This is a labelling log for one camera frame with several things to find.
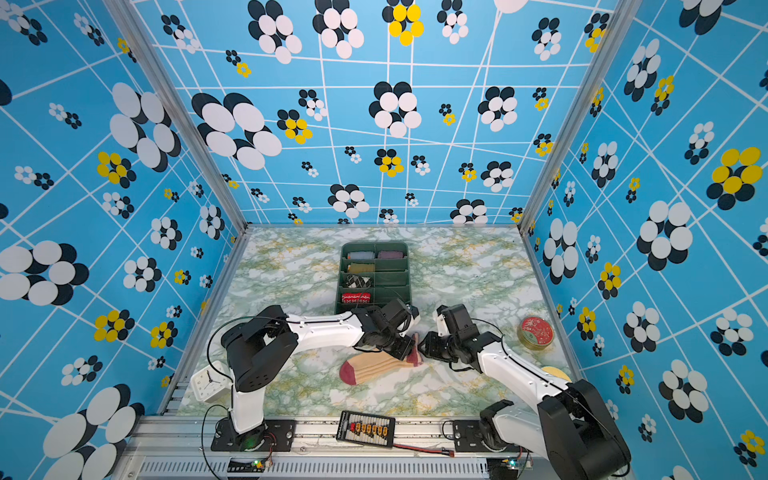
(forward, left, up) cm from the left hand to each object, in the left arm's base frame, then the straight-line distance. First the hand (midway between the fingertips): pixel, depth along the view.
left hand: (415, 352), depth 86 cm
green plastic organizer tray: (+25, +13, +4) cm, 29 cm away
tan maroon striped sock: (-3, +11, 0) cm, 12 cm away
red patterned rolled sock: (+16, +18, +4) cm, 25 cm away
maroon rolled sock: (+34, +7, +4) cm, 35 cm away
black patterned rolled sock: (+22, +18, +5) cm, 29 cm away
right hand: (+1, -2, +1) cm, 3 cm away
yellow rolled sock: (+27, +17, +5) cm, 32 cm away
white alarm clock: (-9, +57, +1) cm, 57 cm away
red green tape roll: (+5, -36, +3) cm, 36 cm away
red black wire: (-24, -5, -1) cm, 24 cm away
